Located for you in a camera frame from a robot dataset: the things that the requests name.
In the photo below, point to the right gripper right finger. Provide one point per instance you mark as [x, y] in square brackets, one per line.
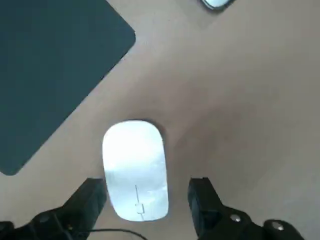
[215, 220]

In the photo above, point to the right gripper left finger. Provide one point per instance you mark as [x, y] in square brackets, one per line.
[75, 215]

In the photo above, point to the white computer mouse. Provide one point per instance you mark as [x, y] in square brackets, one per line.
[135, 162]

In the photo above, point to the black mouse pad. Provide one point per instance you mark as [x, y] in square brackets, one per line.
[50, 75]

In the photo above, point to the silver closed laptop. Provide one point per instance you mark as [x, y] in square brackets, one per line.
[216, 3]

